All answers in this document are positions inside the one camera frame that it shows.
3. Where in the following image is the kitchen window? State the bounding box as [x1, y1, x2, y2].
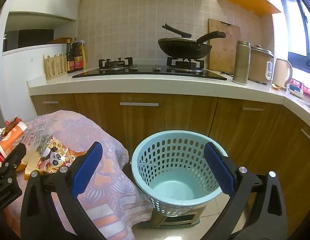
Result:
[276, 0, 310, 77]

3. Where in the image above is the cream electric kettle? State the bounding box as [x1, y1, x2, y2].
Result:
[271, 58, 293, 90]

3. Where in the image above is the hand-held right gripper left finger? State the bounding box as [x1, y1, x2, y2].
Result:
[20, 141, 113, 240]

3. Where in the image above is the wooden stool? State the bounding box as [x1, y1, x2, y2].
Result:
[151, 202, 208, 228]

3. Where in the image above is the beige rice cooker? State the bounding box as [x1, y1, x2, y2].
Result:
[247, 45, 275, 85]

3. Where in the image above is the black gas stove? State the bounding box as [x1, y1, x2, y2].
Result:
[72, 57, 228, 81]

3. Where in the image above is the dark soy sauce bottle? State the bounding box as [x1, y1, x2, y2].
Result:
[66, 39, 75, 73]

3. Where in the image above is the woven bamboo holder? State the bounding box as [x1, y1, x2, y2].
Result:
[43, 52, 68, 81]

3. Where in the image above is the panda print snack packet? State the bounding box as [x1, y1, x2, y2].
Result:
[32, 134, 78, 176]

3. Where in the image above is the brown sauce bottle red label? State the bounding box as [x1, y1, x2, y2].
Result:
[72, 37, 86, 71]

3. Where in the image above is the wooden cutting board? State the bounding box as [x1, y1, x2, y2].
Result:
[207, 18, 242, 74]

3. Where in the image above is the orange red wrapper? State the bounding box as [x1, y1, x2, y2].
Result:
[0, 121, 29, 156]

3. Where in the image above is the clear plastic packet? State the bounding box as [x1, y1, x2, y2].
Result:
[21, 121, 54, 150]

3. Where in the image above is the black pan lid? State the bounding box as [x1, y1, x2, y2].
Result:
[159, 24, 195, 43]

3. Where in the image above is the steel thermos flask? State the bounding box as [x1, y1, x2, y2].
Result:
[232, 40, 251, 85]

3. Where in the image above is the red crumpled wrapper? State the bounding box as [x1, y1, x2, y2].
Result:
[5, 116, 21, 131]

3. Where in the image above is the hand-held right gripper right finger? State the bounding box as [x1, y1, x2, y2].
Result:
[203, 142, 288, 240]

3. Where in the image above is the yellow snack packet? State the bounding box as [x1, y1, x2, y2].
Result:
[16, 145, 40, 181]

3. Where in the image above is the light blue plastic basket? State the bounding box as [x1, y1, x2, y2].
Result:
[131, 130, 230, 218]

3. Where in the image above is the black frying pan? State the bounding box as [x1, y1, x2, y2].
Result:
[158, 31, 227, 58]

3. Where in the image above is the steel sink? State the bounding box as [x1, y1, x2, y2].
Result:
[296, 99, 310, 115]

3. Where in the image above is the pink printed blanket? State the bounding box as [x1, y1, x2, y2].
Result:
[5, 110, 155, 240]

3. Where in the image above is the wooden cabinet door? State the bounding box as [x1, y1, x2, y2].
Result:
[278, 109, 310, 233]
[31, 94, 78, 117]
[210, 97, 286, 175]
[74, 92, 218, 155]

